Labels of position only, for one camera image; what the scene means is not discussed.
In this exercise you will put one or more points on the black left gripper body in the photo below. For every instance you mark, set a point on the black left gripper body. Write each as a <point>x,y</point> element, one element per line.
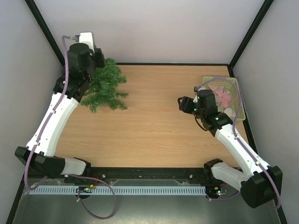
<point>87,76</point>

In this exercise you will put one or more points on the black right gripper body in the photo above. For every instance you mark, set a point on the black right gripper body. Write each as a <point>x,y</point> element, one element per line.
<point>189,105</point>

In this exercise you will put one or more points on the light green plastic basket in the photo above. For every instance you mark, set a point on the light green plastic basket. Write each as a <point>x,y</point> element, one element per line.
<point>229,87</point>

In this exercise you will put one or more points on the small green christmas tree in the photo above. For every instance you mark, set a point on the small green christmas tree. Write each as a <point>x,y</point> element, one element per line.
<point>103,89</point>

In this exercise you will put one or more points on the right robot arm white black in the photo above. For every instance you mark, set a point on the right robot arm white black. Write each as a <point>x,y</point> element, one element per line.
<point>256,181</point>

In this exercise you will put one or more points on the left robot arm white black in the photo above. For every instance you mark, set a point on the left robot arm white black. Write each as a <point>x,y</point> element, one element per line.
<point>39,153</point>

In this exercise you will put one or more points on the pink bow ornament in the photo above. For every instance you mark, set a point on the pink bow ornament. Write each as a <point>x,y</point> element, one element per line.
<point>224,99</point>

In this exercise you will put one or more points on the pink paper triangle ornament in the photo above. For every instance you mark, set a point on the pink paper triangle ornament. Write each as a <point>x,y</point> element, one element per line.
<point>218,90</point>

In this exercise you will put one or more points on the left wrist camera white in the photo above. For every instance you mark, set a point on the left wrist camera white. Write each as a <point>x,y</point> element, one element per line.
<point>86,38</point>

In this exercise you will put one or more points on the black corner frame post left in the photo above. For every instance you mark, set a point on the black corner frame post left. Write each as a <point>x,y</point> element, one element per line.
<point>45,29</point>

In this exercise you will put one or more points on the black corner frame post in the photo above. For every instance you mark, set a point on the black corner frame post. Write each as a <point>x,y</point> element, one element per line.
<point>251,31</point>
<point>45,29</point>

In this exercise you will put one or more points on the light blue slotted cable duct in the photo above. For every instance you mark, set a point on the light blue slotted cable duct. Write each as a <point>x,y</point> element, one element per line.
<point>122,190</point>

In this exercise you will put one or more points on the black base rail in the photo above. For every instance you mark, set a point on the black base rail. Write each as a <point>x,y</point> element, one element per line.
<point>189,175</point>

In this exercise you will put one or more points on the black corner frame post right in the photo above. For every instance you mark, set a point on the black corner frame post right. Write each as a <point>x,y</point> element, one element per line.
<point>251,31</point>

